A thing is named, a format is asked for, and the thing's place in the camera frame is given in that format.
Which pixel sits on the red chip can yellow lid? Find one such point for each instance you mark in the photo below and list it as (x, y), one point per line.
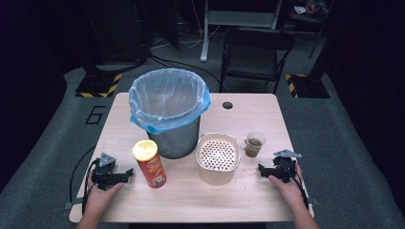
(152, 168)

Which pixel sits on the clear plastic cup brown liquid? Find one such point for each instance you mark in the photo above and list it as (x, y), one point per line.
(253, 147)

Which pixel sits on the person's left hand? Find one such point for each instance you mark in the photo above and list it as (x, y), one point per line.
(98, 200)

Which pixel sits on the beige pot with perforated strainer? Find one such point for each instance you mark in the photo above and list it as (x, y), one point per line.
(218, 159)

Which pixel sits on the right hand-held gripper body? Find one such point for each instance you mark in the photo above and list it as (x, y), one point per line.
(284, 168)

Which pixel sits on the yellow black striped base plate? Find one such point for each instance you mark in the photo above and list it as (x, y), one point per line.
(307, 87)
(97, 87)

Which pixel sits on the scattered white crumbs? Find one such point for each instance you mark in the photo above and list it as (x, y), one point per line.
(245, 172)

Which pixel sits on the blue plastic bin bag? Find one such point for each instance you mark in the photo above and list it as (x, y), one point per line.
(168, 95)

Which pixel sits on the black mesh trash bin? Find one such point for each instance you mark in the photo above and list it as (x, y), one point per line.
(175, 143)

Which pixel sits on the person's right hand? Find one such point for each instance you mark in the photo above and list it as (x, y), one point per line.
(291, 192)

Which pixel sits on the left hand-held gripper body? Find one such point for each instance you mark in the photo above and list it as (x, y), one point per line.
(103, 175)

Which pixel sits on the white desk frame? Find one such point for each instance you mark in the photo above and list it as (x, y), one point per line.
(235, 17)

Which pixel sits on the black folding chair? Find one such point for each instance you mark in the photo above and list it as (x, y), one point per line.
(254, 60)

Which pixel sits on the dark cabinet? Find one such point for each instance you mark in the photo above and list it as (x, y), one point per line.
(114, 31)

